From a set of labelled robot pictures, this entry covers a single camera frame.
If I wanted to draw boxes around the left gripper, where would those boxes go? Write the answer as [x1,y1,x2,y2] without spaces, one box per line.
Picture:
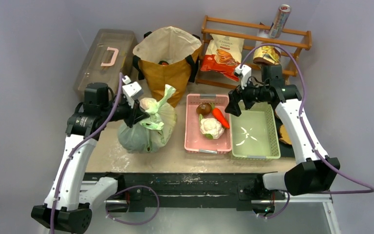
[101,96,149,128]

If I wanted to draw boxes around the green plastic grocery bag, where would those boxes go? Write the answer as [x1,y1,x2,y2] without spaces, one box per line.
[118,84,177,154]

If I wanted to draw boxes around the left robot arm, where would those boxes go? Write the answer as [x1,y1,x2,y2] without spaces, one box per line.
[31,81,148,234]

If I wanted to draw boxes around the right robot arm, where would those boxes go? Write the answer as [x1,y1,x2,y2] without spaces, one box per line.
[225,64,340,198]

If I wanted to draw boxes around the toy carrot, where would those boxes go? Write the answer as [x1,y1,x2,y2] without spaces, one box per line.
[210,103,230,129]

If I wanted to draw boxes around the toy brown onion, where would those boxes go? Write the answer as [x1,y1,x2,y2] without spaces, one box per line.
[196,103,212,116]

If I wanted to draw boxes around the toy cauliflower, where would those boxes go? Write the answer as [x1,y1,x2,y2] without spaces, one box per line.
[199,114,224,139]

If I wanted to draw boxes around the green plastic basket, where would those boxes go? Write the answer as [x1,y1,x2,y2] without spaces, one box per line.
[230,101,281,160]

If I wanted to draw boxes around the pink plastic basket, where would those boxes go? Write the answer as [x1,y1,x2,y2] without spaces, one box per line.
[184,94,232,154]

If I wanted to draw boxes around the cassava chips bag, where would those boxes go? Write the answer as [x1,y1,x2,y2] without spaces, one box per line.
[200,34,244,81]

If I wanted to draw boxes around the bread slice near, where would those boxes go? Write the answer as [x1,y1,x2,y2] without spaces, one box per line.
[279,124,292,145]

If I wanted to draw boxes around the brown snack bag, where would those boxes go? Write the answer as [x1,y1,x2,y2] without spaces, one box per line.
[253,46,281,65]

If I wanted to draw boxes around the brown paper tote bag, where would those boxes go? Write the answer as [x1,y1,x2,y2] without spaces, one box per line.
[132,26,203,107]

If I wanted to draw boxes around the black tray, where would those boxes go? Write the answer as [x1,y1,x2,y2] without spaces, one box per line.
[274,111,295,158]

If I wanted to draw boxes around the translucent storage box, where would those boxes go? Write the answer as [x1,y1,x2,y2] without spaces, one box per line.
[74,29,138,101]

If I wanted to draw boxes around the wooden rack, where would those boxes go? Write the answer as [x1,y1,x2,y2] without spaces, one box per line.
[200,15,313,84]

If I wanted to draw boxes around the drink can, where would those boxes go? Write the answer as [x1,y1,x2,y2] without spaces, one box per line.
[269,4,292,38]

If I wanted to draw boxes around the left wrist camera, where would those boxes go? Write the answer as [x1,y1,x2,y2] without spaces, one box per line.
[122,76,144,108]

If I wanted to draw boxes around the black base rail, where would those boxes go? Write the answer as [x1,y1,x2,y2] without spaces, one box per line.
[84,172,285,212]

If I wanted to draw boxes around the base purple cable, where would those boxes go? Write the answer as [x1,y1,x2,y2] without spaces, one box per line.
[105,185,160,226]

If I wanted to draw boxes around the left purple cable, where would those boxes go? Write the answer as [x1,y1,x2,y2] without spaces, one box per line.
[49,72,125,234]

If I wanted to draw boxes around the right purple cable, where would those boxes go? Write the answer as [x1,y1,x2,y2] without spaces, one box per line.
[239,43,374,195]

